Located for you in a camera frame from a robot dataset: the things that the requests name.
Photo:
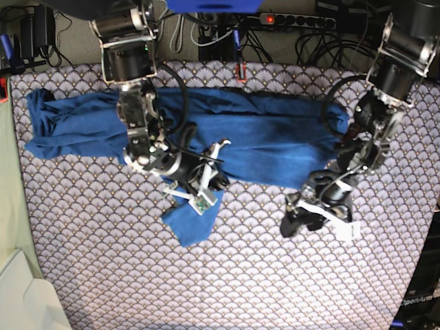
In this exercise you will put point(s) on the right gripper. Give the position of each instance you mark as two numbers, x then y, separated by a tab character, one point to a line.
194	177

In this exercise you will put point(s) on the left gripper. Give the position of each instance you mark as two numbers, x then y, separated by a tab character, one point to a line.
325	198

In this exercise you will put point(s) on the blue long-sleeve T-shirt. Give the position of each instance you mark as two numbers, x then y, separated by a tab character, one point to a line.
275	139

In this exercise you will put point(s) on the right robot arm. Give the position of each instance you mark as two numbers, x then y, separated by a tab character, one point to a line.
127	34

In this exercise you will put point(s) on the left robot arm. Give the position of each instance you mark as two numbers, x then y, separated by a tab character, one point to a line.
410	41

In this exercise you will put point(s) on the red clamp on table edge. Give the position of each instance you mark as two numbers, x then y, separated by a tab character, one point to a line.
241	72

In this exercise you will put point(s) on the black OpenArm base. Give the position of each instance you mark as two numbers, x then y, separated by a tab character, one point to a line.
419	308

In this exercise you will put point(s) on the black power strip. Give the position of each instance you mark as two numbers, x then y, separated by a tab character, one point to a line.
297	21

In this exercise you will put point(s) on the blue box at top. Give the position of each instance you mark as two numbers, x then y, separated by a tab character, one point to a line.
221	6

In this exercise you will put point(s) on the white plastic bin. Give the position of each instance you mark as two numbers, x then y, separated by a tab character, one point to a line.
28	302

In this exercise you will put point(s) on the black power adapter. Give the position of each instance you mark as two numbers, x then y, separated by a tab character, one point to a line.
37	33

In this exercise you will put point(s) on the blue-handled clamp left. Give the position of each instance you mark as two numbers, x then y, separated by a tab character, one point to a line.
17	65

